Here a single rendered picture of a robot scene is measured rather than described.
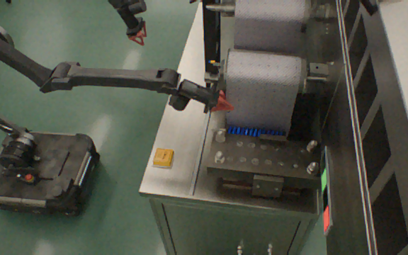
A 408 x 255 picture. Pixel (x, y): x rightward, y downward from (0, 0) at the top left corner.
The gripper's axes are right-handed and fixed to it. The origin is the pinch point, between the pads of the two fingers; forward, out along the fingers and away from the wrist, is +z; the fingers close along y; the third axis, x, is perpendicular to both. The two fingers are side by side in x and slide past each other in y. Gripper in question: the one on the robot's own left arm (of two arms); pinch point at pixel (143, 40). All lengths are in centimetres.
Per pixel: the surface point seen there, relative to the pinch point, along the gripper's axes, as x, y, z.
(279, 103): -64, -50, 3
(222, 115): -39, -42, 14
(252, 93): -57, -49, -4
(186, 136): -22, -48, 18
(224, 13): -49, -19, -16
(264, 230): -49, -79, 45
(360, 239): -84, -105, -19
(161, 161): -16, -63, 12
